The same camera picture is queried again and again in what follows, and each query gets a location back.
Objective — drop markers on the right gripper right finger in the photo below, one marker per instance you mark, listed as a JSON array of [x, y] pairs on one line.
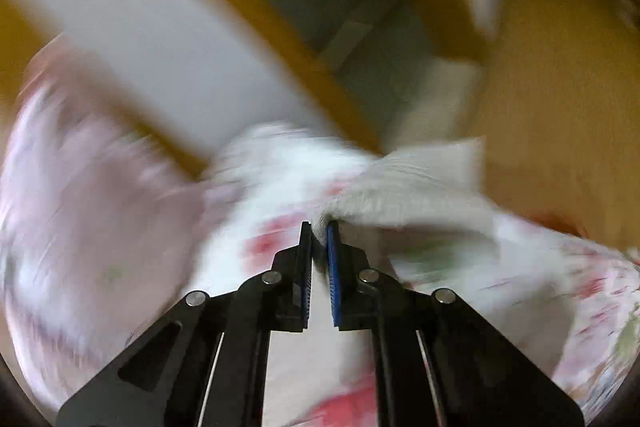
[[437, 361]]

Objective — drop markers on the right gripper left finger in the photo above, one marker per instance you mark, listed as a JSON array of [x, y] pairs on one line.
[[204, 362]]

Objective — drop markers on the cream knitted small garment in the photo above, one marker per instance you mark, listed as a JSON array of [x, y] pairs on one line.
[[435, 185]]

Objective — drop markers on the floral quilted bedspread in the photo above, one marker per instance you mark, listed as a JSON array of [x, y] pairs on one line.
[[572, 306]]

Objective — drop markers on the pink pillow with green spot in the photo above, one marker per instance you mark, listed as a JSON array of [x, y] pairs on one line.
[[98, 229]]

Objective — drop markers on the wooden bed headboard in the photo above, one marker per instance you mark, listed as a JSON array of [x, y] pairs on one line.
[[551, 86]]

